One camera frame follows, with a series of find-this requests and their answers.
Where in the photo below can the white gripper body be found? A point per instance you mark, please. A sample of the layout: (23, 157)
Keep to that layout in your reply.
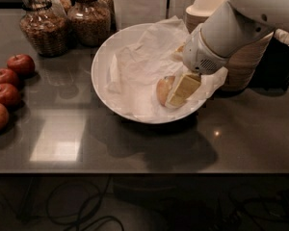
(198, 57)

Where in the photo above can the yellow-red apple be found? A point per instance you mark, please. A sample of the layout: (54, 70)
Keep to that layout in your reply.
(163, 88)

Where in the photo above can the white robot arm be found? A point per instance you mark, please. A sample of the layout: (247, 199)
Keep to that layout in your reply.
(233, 25)

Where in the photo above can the large white bowl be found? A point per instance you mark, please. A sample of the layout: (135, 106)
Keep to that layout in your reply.
(103, 59)

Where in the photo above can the red apple top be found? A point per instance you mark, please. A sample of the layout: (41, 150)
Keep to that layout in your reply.
(22, 64)

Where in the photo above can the front stack of paper bowls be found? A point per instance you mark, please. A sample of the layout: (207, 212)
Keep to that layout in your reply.
(243, 63)

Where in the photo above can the stack of paper bowls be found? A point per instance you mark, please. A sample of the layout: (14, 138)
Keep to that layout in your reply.
(199, 11)
(243, 63)

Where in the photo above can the white crumpled paper liner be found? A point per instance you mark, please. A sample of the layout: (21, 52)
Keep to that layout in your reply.
(136, 69)

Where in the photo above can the rear stack of paper bowls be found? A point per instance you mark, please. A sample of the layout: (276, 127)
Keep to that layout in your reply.
(199, 11)

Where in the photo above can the middle glass granola jar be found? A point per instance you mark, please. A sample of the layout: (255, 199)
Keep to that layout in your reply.
(90, 21)

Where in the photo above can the left glass granola jar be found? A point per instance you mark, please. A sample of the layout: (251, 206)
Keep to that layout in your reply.
(45, 30)

